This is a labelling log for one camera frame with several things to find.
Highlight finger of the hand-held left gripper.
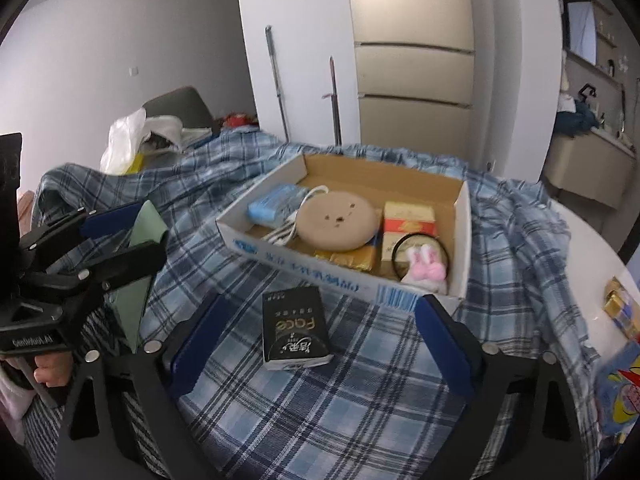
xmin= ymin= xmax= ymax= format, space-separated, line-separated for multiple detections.
xmin=19 ymin=201 xmax=153 ymax=262
xmin=27 ymin=239 xmax=169 ymax=295

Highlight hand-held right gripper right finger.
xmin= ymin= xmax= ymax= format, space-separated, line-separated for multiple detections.
xmin=414 ymin=294 xmax=601 ymax=480

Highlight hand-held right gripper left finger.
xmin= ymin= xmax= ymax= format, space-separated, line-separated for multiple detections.
xmin=55 ymin=290 xmax=236 ymax=480

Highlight green paper sheet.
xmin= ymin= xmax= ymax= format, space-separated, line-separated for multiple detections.
xmin=114 ymin=200 xmax=170 ymax=356

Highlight black headband with pink bunny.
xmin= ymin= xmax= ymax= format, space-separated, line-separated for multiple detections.
xmin=391 ymin=232 xmax=451 ymax=293

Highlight black tissue pack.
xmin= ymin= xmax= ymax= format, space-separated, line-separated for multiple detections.
xmin=261 ymin=285 xmax=335 ymax=371

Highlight gold foil packet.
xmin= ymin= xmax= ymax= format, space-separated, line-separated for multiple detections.
xmin=314 ymin=246 xmax=377 ymax=273

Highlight red cigarette pack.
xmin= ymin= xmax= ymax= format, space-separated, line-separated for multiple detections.
xmin=381 ymin=201 xmax=438 ymax=263

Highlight white cable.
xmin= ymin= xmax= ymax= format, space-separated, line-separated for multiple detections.
xmin=261 ymin=185 xmax=328 ymax=248

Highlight cardboard box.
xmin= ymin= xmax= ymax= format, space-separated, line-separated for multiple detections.
xmin=216 ymin=152 xmax=473 ymax=313

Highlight blue tissue packet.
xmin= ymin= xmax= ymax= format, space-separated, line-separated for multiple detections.
xmin=247 ymin=184 xmax=311 ymax=231

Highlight round beige bear-face pad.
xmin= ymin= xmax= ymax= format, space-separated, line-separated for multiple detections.
xmin=295 ymin=190 xmax=381 ymax=251

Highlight person's left forearm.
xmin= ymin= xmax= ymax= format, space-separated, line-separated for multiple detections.
xmin=0 ymin=360 xmax=38 ymax=448

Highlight person's left hand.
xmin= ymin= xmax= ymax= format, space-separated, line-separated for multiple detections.
xmin=32 ymin=350 xmax=74 ymax=388

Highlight white plastic bag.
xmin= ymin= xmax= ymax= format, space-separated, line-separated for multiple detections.
xmin=99 ymin=107 xmax=183 ymax=176

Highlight blue plaid cloth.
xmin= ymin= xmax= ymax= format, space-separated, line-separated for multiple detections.
xmin=20 ymin=127 xmax=601 ymax=480

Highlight grey chair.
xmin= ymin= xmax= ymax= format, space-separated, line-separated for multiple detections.
xmin=142 ymin=86 xmax=221 ymax=138

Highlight red bag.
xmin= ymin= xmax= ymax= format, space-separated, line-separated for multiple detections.
xmin=220 ymin=112 xmax=260 ymax=131

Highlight small gold boxes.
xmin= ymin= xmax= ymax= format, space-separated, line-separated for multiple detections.
xmin=604 ymin=276 xmax=640 ymax=343

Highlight colourful printed packet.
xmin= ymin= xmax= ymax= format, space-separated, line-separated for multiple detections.
xmin=595 ymin=342 xmax=640 ymax=453

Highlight beige washbasin cabinet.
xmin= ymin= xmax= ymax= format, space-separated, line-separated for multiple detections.
xmin=542 ymin=127 xmax=638 ymax=211

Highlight blue clothes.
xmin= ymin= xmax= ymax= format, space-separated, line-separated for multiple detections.
xmin=556 ymin=97 xmax=601 ymax=136

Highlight beige refrigerator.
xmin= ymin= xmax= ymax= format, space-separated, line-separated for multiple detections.
xmin=345 ymin=0 xmax=476 ymax=161

